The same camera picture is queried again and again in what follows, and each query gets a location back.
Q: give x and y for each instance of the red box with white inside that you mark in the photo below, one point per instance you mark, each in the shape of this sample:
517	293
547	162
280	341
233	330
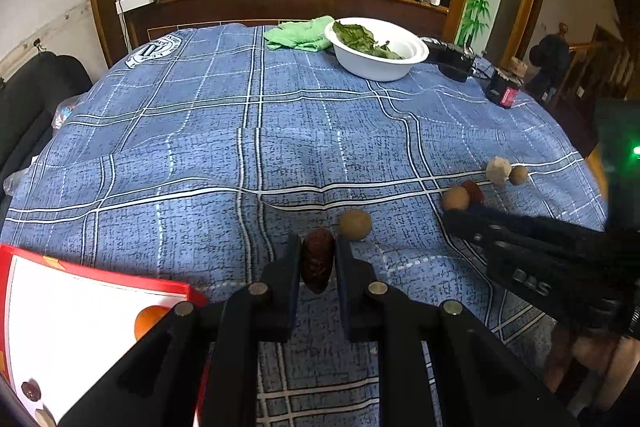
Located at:
75	307

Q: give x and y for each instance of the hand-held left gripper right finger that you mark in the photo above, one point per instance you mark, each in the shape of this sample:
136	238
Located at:
345	269

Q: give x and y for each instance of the green cloth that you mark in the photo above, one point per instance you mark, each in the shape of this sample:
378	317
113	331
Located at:
295	36

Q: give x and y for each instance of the orange mandarin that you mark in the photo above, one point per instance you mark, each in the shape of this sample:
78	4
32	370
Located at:
146	322

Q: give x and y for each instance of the dark cloth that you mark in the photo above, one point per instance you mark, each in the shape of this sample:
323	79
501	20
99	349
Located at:
550	62

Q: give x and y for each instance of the brown longan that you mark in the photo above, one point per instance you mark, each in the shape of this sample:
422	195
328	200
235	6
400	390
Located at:
355	224
518	175
455	198

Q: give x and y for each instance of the wooden stair railing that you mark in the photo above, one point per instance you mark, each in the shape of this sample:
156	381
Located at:
600	62

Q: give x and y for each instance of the crumpled plastic wrap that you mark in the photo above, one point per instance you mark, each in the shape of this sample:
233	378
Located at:
15	182

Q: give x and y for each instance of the black sofa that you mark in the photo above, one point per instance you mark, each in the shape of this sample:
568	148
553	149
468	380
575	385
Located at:
35	107

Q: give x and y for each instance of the person's right hand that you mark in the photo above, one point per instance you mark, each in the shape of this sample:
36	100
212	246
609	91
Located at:
597	357

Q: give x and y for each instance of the green leaves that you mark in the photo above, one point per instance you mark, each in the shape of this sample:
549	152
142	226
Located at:
357	37

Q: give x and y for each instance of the clear plastic bag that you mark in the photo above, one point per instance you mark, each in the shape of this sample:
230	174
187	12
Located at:
66	109

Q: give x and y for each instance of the brown wooden door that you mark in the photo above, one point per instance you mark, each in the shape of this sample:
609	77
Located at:
532	17

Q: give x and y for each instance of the black jar with red label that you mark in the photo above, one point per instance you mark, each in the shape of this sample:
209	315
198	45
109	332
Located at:
502	92

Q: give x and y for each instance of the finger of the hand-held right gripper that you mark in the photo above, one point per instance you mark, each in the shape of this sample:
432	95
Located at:
467	229
515	216

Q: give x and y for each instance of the white bowl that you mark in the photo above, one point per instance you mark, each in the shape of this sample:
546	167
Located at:
375	67

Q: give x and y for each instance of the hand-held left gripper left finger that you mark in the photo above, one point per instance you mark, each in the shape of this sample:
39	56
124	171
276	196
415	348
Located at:
292	269

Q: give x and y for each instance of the black device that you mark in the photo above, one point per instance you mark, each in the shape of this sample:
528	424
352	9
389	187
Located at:
450	59

